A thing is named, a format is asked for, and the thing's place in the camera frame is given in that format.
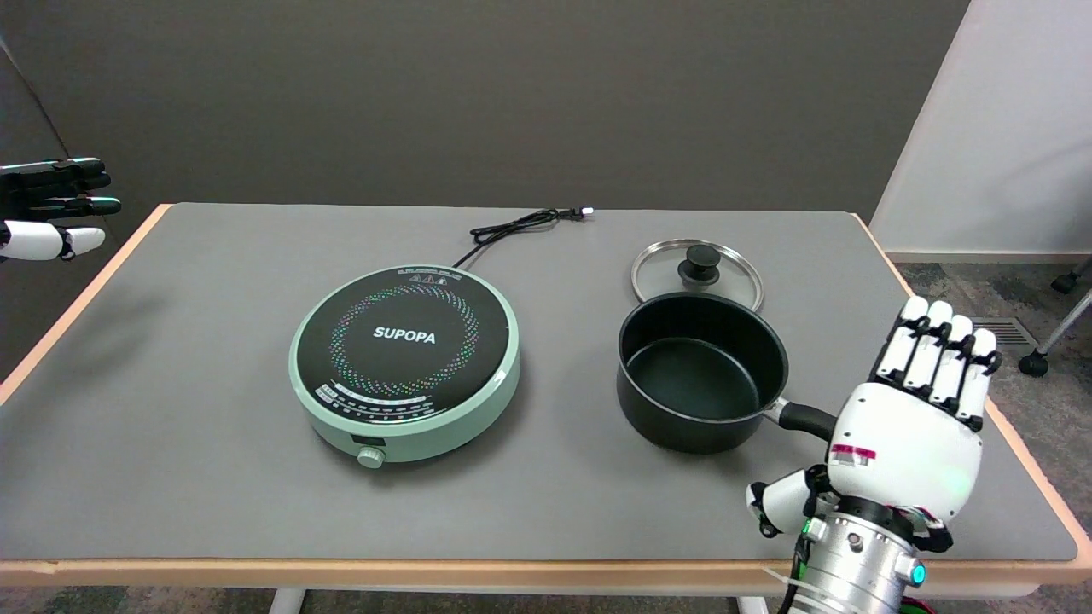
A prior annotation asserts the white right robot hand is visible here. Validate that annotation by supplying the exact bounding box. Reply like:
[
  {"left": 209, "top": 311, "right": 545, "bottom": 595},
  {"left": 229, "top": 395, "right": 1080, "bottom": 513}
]
[{"left": 746, "top": 296, "right": 1003, "bottom": 553}]

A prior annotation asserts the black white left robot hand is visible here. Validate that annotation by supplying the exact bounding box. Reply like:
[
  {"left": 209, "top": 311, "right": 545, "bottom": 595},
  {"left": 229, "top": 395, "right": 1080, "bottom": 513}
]
[{"left": 0, "top": 158, "right": 122, "bottom": 263}]

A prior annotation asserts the black pot with long handle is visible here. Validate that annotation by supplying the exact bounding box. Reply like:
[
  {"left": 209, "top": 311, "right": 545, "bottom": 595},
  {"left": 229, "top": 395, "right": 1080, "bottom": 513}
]
[{"left": 616, "top": 292, "right": 841, "bottom": 455}]

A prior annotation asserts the grey chair leg with caster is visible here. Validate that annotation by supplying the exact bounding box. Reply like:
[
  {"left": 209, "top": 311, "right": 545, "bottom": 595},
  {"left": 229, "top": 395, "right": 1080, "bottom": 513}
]
[
  {"left": 1019, "top": 290, "right": 1092, "bottom": 379},
  {"left": 1050, "top": 258, "right": 1092, "bottom": 296}
]

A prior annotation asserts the floor vent grille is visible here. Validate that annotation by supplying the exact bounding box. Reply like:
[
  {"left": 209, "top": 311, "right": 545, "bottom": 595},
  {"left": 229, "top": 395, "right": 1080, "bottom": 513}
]
[{"left": 968, "top": 317, "right": 1040, "bottom": 350}]

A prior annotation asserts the grey table mat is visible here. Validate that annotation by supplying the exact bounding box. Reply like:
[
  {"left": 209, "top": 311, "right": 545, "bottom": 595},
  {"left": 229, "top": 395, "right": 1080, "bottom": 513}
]
[{"left": 0, "top": 203, "right": 1077, "bottom": 562}]

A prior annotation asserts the glass lid with black knob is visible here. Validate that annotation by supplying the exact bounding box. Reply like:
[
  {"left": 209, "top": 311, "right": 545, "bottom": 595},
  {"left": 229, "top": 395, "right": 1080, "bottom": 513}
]
[{"left": 630, "top": 239, "right": 764, "bottom": 315}]

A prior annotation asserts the green round induction cooker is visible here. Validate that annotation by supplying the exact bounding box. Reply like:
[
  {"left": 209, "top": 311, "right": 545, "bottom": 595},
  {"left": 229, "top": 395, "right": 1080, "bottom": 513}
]
[{"left": 288, "top": 264, "right": 521, "bottom": 471}]

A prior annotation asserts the black power cord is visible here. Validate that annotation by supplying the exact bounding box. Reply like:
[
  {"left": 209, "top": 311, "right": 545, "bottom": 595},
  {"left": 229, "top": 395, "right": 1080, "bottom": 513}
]
[{"left": 450, "top": 207, "right": 595, "bottom": 270}]

